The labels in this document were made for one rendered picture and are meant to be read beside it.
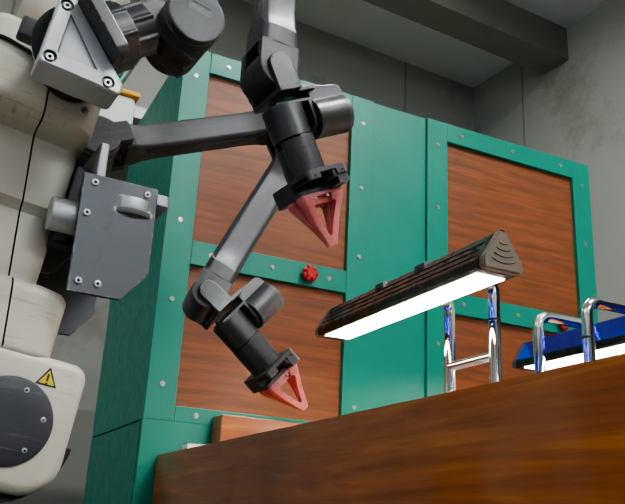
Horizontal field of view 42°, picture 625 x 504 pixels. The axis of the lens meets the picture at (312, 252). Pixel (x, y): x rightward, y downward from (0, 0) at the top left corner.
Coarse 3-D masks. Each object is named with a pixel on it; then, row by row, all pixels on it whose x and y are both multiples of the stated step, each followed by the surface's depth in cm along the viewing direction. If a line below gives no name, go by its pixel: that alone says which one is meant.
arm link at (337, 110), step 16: (272, 64) 109; (288, 64) 110; (288, 80) 109; (272, 96) 110; (288, 96) 112; (304, 96) 114; (320, 96) 114; (336, 96) 115; (256, 112) 115; (320, 112) 112; (336, 112) 114; (352, 112) 115; (320, 128) 113; (336, 128) 114
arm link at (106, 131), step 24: (192, 120) 151; (216, 120) 153; (240, 120) 155; (96, 144) 138; (120, 144) 141; (144, 144) 144; (168, 144) 147; (192, 144) 149; (216, 144) 153; (240, 144) 156; (264, 144) 160; (120, 168) 148
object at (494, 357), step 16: (496, 288) 159; (448, 304) 172; (496, 304) 159; (448, 320) 172; (496, 320) 158; (448, 336) 170; (496, 336) 157; (448, 352) 169; (496, 352) 156; (448, 368) 168; (464, 368) 165; (496, 368) 155; (448, 384) 167
